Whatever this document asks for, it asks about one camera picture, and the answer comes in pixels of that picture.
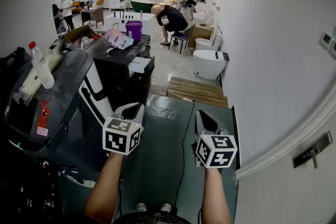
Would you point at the white toilet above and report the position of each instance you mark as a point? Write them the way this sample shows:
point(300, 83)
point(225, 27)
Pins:
point(207, 43)
point(207, 64)
point(210, 18)

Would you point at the black front-load washing machine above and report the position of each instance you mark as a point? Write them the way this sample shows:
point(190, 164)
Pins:
point(118, 81)

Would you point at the pink detergent bag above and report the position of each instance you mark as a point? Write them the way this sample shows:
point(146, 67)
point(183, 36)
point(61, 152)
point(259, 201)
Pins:
point(119, 39)

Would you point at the person's right shoe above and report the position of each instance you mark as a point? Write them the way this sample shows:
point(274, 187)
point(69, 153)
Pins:
point(165, 207)

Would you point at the person's shoe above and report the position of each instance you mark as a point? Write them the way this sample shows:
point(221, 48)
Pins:
point(165, 207)
point(141, 207)

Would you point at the person's right forearm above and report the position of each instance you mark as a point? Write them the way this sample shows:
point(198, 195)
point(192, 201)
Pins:
point(216, 194)

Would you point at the clear plastic bottle red cap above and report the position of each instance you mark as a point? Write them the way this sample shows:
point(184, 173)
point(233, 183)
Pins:
point(42, 68)

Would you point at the person's black t-shirt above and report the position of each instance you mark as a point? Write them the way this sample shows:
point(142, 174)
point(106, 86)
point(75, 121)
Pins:
point(152, 219)

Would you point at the open cardboard box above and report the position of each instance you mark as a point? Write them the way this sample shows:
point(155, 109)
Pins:
point(78, 34)

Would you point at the cream plastic housing part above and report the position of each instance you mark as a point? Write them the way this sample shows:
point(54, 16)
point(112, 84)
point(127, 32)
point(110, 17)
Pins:
point(31, 78)

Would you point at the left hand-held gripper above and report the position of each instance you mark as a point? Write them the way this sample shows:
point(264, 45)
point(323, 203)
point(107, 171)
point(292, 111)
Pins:
point(116, 140)

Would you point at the wall switch panel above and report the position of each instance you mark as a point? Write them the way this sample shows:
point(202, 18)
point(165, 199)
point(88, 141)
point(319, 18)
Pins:
point(333, 49)
point(325, 40)

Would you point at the purple bucket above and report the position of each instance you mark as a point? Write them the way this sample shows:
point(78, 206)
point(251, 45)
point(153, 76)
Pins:
point(134, 31)

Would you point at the wooden slat platform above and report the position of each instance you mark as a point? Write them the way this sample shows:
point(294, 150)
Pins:
point(197, 91)

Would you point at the person's left shoe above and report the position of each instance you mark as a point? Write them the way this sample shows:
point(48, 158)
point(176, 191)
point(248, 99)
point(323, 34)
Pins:
point(141, 207)

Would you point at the brown carton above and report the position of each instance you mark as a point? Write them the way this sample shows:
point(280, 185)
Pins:
point(203, 32)

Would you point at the plain cardboard box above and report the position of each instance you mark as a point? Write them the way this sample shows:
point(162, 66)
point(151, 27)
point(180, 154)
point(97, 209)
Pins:
point(157, 10)

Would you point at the dark grey chair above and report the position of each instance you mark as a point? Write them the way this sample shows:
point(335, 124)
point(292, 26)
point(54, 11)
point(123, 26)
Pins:
point(182, 35)

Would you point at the black white top-load washing machine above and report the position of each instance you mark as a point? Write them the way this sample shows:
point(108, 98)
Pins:
point(65, 102)

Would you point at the green bathtub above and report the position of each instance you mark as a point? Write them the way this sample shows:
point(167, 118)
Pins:
point(141, 5)

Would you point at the white bathtub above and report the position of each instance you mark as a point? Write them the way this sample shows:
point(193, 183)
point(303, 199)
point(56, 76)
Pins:
point(128, 22)

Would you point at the white detergent drawer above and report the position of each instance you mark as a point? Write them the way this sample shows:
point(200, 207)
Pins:
point(139, 65)

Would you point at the white cabinet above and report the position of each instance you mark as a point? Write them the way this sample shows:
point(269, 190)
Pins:
point(119, 2)

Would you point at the yellow cushion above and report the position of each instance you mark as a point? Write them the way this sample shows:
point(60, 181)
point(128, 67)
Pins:
point(100, 0)

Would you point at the person's left forearm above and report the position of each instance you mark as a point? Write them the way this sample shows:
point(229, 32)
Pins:
point(105, 186)

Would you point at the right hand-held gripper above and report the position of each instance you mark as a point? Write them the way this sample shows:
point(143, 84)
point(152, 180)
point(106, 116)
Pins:
point(216, 152)

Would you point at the wooden desk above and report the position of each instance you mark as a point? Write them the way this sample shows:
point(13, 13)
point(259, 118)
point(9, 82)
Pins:
point(92, 14)

